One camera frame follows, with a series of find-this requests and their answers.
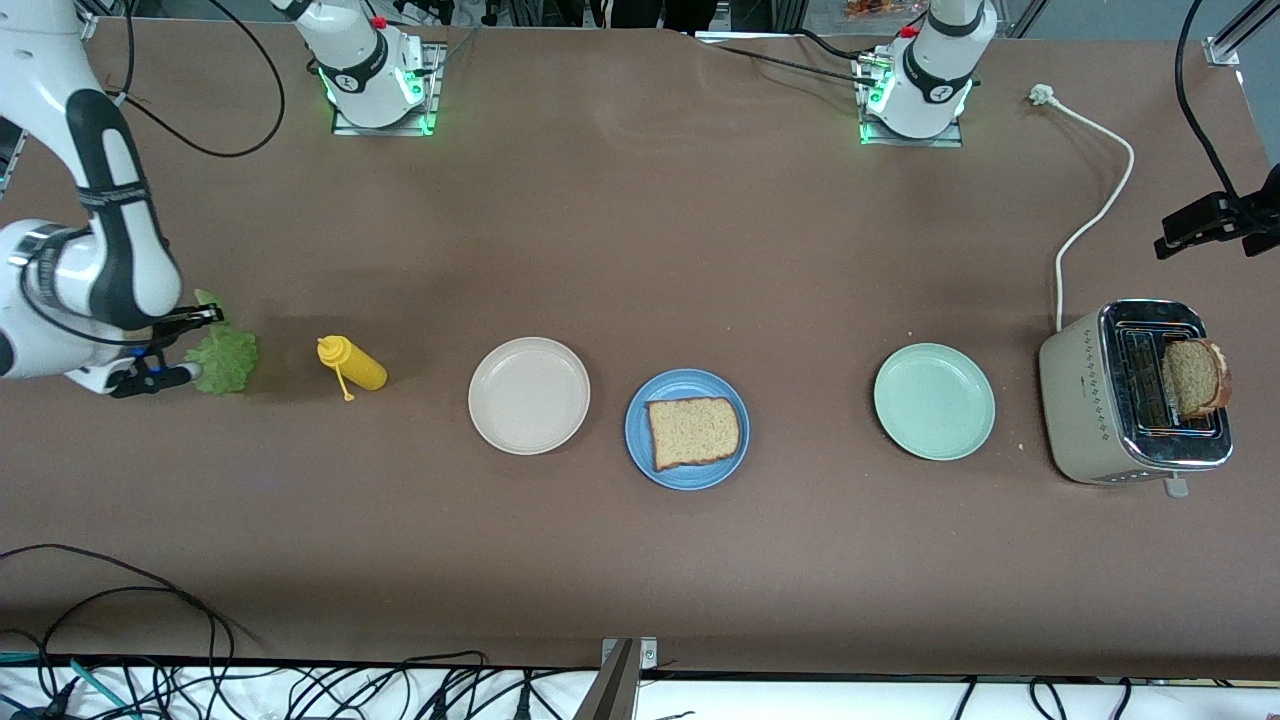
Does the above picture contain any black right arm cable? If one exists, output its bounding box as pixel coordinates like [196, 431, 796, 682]
[110, 0, 287, 159]

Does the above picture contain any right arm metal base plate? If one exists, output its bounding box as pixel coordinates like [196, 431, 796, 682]
[330, 40, 447, 137]

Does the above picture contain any aluminium frame profile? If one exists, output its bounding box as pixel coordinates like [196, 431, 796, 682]
[1204, 0, 1280, 67]

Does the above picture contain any pale green round plate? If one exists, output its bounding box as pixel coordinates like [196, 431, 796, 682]
[873, 343, 997, 463]

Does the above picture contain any black base cable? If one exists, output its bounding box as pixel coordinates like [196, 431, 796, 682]
[700, 30, 883, 91]

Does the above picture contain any teal cable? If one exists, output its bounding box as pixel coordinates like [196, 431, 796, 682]
[0, 652, 137, 720]

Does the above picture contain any yellow squeeze sauce bottle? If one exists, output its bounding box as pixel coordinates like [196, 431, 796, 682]
[317, 335, 389, 403]

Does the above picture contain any metal table edge bracket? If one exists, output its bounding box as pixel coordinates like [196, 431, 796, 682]
[575, 637, 660, 720]

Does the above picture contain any white toaster power cable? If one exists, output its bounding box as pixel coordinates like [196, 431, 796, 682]
[1029, 84, 1137, 334]

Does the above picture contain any beige chrome toaster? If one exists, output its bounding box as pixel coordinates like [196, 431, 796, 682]
[1038, 298, 1237, 499]

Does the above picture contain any green lettuce leaf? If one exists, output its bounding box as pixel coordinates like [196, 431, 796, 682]
[184, 289, 260, 397]

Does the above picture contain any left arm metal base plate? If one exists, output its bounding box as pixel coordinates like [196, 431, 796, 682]
[855, 55, 967, 149]

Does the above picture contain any thin black cable loop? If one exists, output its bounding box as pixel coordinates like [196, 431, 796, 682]
[38, 585, 222, 703]
[0, 544, 238, 693]

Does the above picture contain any beige round plate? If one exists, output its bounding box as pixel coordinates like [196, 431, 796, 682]
[468, 337, 592, 457]

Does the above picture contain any blue round plate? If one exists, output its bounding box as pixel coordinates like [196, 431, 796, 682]
[625, 369, 751, 492]

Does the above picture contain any brown bread slice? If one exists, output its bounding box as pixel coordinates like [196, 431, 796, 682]
[646, 396, 744, 474]
[1160, 338, 1235, 421]

